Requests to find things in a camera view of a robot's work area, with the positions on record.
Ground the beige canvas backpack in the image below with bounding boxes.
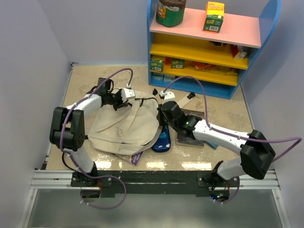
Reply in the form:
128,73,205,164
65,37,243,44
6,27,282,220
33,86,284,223
88,91,162,156

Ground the small blue notebook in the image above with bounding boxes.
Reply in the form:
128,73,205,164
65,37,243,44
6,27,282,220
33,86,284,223
204,141,218,150

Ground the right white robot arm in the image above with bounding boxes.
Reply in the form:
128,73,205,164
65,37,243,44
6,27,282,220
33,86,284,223
158,101,276,188

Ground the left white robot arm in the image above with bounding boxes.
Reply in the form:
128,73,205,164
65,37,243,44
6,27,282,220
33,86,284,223
49,78,125,187

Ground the blue shark pencil case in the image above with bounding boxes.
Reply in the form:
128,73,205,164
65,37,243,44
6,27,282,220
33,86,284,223
152,125,171,153

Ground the A Tale of Two Cities book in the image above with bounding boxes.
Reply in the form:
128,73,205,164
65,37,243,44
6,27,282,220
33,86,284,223
176,109,204,148

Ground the light blue box right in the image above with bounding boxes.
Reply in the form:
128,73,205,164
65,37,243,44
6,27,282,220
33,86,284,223
163,74,175,83

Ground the light blue box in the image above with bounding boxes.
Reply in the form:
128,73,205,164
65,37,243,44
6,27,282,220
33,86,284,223
152,72,164,81
163,74,175,83

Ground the light blue box left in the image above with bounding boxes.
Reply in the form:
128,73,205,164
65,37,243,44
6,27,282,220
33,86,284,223
152,72,164,81

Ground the purple 52-Storey Treehouse book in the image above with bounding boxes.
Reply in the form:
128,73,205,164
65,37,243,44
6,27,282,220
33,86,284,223
114,151,143,166

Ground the green box left shelf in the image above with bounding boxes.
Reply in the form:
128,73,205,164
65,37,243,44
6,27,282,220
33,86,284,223
150,58,164,72

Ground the green box shelf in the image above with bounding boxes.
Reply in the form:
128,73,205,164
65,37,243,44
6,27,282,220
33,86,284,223
171,58,185,69
150,58,164,72

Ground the green box middle shelf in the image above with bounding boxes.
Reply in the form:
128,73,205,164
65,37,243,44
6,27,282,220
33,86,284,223
171,58,185,69

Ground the orange snack packet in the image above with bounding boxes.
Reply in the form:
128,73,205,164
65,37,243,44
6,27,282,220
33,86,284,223
192,61,214,71

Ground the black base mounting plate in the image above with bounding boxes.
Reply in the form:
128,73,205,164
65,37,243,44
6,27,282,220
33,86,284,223
71,170,240,199

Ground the blue colourful shelf unit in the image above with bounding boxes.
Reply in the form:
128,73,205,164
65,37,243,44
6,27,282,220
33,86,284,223
147,0,281,99

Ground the red white box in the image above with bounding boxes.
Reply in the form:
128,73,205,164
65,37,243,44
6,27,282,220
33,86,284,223
230,44,247,60

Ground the green brown jar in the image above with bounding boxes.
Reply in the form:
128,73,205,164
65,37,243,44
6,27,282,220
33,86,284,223
156,0,186,27

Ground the yellow green carton box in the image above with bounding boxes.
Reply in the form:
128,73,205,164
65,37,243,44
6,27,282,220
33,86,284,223
203,1,225,33

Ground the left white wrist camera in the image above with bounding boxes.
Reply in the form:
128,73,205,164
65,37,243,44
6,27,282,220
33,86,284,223
121,88,136,102

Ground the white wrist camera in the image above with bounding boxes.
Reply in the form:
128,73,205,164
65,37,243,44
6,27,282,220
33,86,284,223
159,90,175,104
121,88,136,102

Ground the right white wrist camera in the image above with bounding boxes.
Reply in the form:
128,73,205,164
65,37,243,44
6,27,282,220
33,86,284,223
159,90,175,104

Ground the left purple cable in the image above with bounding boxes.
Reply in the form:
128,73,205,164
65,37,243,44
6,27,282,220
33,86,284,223
59,68,127,209

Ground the purple cable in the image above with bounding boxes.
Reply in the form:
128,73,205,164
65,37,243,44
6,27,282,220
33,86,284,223
59,68,127,209
161,75,303,204

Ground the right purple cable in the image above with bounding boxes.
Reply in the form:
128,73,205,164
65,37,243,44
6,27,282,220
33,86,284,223
161,75,303,204

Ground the aluminium rail frame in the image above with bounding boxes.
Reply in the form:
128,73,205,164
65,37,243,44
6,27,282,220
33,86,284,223
19,64,291,228

